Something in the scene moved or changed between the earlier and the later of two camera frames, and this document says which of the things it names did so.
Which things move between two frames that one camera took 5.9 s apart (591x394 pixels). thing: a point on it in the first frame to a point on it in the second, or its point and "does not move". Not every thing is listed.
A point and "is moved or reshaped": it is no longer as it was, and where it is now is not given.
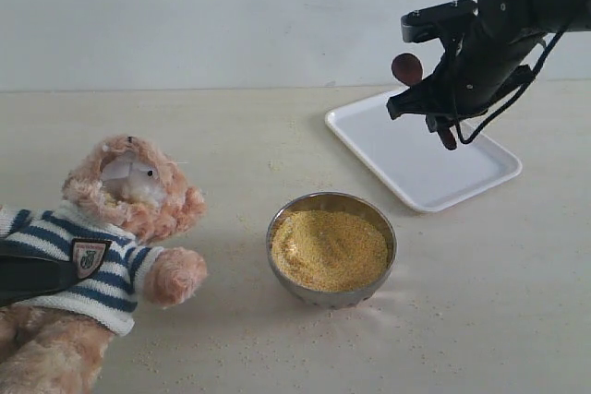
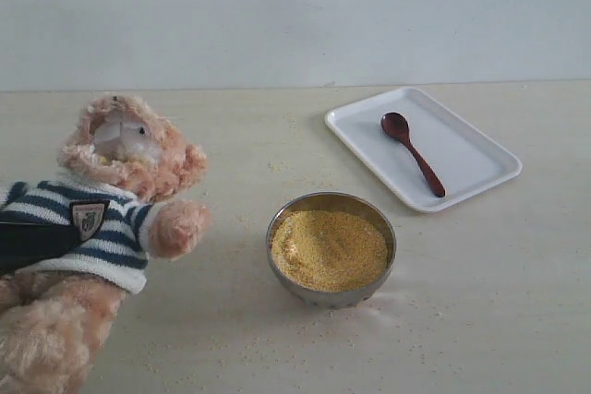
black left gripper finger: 24,275 to 26,244
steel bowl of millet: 331,249 does not move
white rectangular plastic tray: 416,161 does not move
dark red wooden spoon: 407,68 to 396,126
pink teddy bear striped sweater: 116,265 is moved or reshaped
